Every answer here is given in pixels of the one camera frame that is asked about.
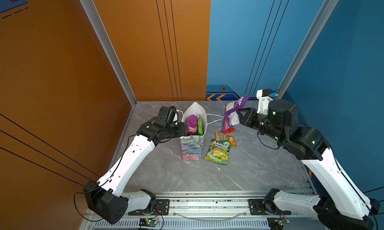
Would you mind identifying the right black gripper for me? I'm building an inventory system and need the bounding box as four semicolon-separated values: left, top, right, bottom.
235;107;287;144

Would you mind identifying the purple white snack bag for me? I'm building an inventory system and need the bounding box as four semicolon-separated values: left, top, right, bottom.
222;95;249;132

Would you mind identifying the magenta grape candy bag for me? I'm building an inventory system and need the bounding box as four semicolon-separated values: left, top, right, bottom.
186;115;199;136

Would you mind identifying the floral white paper bag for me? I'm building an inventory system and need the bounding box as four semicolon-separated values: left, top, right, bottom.
178;102;223;161

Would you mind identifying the green Lays chips bag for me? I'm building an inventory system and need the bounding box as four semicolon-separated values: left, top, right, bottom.
198;115;204;136

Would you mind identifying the orange cracker snack packet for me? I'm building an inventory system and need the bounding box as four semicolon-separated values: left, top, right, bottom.
214;131;229;142

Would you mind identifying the yellow green candy bag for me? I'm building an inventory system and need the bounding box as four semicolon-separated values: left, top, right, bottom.
205;139;232;166

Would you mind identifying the small red snack packet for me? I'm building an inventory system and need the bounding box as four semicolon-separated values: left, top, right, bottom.
224;128;236;134

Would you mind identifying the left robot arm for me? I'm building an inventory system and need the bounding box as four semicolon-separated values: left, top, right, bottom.
82;107;185;225

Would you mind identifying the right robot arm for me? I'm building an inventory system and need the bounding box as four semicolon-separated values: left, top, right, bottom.
237;99;381;230

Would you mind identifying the small orange candy packet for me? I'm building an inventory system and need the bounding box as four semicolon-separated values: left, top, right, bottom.
227;135;237;146

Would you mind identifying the left green circuit board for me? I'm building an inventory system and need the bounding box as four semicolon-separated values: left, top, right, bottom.
139;219;159;228

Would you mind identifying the green circuit board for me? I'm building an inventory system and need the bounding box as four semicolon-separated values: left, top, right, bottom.
275;218;290;229
139;219;159;228

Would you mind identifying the right green circuit board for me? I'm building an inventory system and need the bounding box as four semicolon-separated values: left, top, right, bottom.
275;218;290;229

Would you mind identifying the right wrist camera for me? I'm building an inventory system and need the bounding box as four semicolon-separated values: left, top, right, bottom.
257;89;276;116

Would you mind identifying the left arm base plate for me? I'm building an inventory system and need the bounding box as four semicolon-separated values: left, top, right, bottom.
128;199;170;216

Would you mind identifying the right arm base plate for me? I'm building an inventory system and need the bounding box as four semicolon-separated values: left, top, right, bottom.
248;199;292;216

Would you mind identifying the aluminium front rail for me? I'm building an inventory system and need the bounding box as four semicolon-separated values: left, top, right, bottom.
80;191;326;230

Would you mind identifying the right aluminium frame post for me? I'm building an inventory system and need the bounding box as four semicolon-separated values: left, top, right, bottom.
275;0;339;99

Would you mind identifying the aluminium frame post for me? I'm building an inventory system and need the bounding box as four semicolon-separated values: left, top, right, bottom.
275;0;339;99
80;0;137;107

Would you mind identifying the left aluminium frame post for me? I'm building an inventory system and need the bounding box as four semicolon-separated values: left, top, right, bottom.
80;0;137;107

